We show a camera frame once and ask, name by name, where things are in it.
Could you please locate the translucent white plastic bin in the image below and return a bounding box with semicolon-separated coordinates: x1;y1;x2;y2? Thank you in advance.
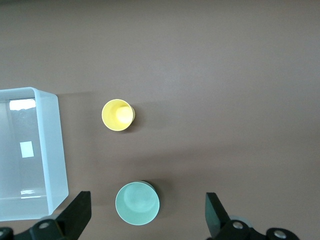
0;86;70;222

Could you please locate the yellow cup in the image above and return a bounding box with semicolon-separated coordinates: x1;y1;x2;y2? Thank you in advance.
101;98;137;132

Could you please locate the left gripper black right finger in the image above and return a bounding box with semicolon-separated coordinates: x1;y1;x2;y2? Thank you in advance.
205;191;301;240

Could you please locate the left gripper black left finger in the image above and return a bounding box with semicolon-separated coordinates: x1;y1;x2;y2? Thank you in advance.
0;191;92;240

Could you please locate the light green bowl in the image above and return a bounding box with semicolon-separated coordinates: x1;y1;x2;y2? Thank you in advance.
114;180;161;226

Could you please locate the white rectangular label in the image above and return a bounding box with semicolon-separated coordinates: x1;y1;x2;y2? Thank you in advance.
20;141;35;158

